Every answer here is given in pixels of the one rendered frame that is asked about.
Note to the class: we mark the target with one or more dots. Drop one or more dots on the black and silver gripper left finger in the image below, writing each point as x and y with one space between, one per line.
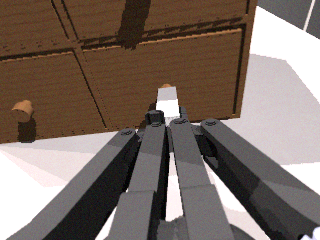
138 162

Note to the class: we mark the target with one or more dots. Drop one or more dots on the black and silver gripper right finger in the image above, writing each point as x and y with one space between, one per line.
283 206

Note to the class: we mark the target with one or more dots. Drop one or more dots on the brown small chest of drawers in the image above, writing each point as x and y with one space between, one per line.
246 24

